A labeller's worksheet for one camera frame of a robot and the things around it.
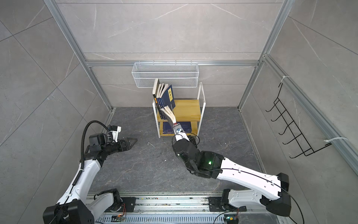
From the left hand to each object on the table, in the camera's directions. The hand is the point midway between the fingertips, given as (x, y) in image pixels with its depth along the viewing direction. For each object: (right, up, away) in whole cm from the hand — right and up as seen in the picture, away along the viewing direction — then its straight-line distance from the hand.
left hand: (133, 139), depth 80 cm
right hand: (+28, +4, -14) cm, 32 cm away
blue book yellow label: (+20, +24, +3) cm, 31 cm away
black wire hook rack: (+83, +12, -9) cm, 84 cm away
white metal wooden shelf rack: (+32, +15, +5) cm, 36 cm away
